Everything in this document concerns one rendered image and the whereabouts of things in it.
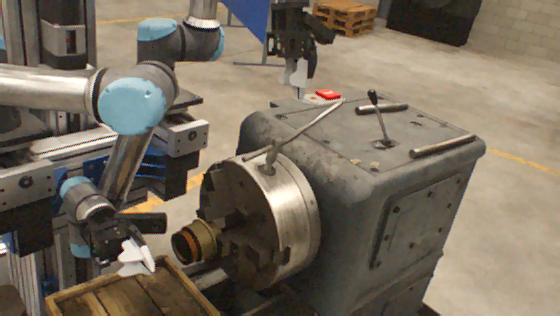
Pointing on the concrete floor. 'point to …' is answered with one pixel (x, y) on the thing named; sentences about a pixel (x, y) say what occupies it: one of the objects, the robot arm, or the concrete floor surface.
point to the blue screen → (257, 11)
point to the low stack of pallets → (344, 16)
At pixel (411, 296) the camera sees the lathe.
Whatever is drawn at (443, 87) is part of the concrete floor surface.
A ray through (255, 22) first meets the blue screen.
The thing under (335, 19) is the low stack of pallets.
